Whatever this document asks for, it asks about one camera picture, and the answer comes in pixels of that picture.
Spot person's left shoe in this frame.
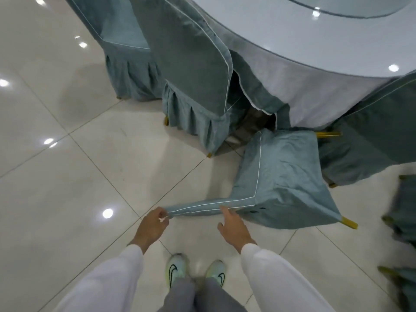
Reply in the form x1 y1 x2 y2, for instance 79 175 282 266
166 253 191 289

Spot round white clothed table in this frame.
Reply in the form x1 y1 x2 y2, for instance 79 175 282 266
188 0 416 130

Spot person's right forearm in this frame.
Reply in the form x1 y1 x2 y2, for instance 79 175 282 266
240 243 335 312

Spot person's grey trousers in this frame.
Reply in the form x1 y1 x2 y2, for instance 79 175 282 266
157 277 247 312

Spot person's shoe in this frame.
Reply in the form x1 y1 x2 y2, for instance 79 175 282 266
205 260 227 288
166 253 191 289

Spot person's left forearm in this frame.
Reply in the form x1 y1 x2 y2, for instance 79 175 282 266
52 244 145 312

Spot teal covered chair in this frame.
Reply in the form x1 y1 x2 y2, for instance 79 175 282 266
377 265 416 312
382 174 416 247
317 70 416 188
165 128 359 230
130 0 249 158
63 0 166 102

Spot person's right hand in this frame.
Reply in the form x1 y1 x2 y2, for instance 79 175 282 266
217 205 257 254

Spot round glass turntable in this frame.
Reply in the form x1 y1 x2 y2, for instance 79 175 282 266
281 0 413 19

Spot person's right shoe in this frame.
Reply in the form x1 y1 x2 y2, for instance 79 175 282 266
205 260 227 288

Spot person's left hand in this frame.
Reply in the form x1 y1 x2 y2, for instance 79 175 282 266
128 207 170 254

